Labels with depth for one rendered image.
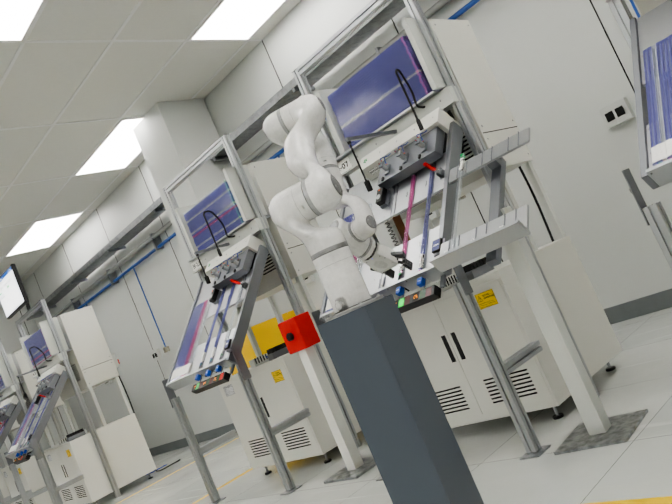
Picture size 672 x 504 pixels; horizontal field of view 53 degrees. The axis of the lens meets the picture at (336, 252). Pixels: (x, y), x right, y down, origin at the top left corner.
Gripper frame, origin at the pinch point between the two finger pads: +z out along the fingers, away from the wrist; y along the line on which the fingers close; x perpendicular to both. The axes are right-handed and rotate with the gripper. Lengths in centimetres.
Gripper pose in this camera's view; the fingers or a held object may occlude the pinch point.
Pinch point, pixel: (400, 269)
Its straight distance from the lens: 240.5
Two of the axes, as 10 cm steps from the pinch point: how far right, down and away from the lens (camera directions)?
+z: 7.6, 4.5, 4.6
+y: 6.3, -3.4, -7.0
